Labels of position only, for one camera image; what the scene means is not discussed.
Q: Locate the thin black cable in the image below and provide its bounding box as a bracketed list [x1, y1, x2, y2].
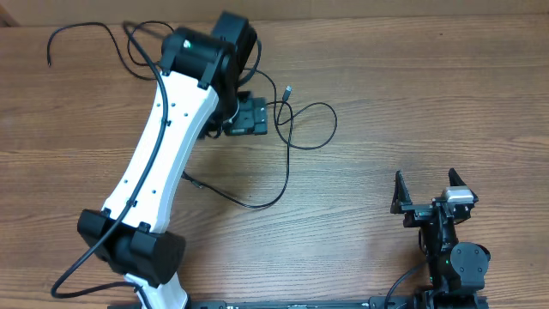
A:
[45, 20, 177, 82]

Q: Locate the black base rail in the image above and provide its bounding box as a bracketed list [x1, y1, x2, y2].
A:
[106, 294, 490, 309]

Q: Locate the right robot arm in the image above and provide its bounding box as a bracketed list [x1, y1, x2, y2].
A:
[383, 168, 491, 308]

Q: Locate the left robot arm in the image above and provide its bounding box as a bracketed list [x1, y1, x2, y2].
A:
[77, 12, 268, 308]

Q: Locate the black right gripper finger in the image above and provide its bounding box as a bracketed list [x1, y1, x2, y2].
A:
[390, 170, 413, 214]
[448, 168, 466, 186]

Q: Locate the black USB cable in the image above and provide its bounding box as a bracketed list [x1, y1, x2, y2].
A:
[265, 84, 338, 151]
[182, 68, 295, 210]

